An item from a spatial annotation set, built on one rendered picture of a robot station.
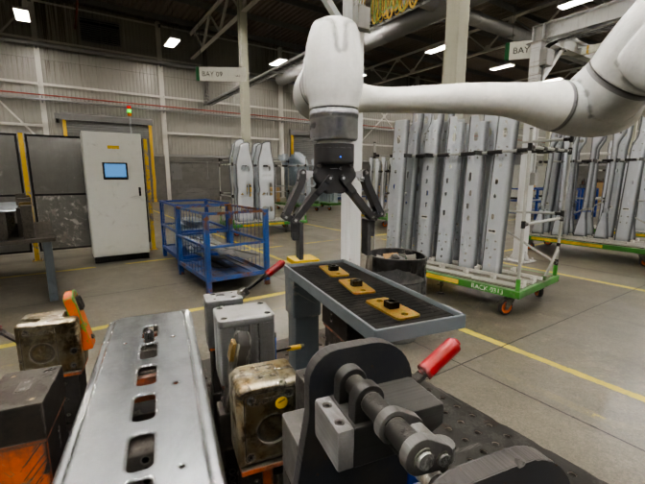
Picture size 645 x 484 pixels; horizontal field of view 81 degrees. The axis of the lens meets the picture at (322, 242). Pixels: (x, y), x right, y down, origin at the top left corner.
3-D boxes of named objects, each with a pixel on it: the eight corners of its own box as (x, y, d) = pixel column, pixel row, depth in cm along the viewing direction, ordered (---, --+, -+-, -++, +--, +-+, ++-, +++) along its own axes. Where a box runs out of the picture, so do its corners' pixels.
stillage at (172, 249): (162, 255, 651) (158, 200, 635) (209, 251, 693) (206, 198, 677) (179, 270, 551) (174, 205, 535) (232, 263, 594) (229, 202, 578)
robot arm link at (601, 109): (527, 108, 87) (570, 51, 76) (592, 117, 91) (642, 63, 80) (552, 148, 79) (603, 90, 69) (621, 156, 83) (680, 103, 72)
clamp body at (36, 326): (35, 464, 87) (13, 312, 80) (109, 447, 92) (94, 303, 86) (20, 500, 77) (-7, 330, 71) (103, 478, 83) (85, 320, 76)
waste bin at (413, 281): (350, 332, 330) (351, 251, 318) (395, 320, 360) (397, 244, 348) (391, 355, 289) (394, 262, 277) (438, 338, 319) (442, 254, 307)
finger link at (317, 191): (336, 179, 70) (330, 173, 69) (297, 225, 69) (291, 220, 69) (329, 178, 73) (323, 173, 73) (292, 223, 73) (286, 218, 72)
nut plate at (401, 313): (364, 302, 56) (364, 294, 56) (385, 299, 58) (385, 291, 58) (398, 321, 49) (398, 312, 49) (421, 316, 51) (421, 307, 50)
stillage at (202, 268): (179, 274, 530) (174, 205, 514) (232, 266, 576) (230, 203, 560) (207, 295, 434) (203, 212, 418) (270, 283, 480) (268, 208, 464)
